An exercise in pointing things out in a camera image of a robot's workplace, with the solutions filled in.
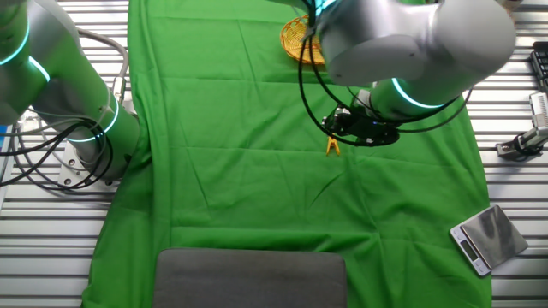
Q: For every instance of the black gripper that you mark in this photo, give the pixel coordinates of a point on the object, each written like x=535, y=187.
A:
x=370, y=130

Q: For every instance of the yellow plastic clamp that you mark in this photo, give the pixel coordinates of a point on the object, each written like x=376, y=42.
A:
x=332, y=147

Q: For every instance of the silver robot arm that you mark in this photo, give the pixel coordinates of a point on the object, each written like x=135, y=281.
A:
x=406, y=47

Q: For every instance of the yellow wicker basket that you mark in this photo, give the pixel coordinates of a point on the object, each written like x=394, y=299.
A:
x=297, y=43

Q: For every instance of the green cloth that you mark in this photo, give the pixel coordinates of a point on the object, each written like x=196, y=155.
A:
x=257, y=179

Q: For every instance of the grey cushion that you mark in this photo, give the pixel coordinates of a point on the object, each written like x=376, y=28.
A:
x=248, y=278

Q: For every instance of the silver digital kitchen scale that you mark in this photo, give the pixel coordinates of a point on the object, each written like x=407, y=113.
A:
x=492, y=237

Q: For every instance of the black keyboard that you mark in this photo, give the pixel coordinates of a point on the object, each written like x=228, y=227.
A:
x=541, y=64

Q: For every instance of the silver base mounting plate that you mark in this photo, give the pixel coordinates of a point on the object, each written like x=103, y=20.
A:
x=68, y=173

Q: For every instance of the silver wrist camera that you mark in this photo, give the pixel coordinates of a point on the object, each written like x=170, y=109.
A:
x=341, y=114

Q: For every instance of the silver ribbed camera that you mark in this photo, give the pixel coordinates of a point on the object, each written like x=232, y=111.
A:
x=540, y=109

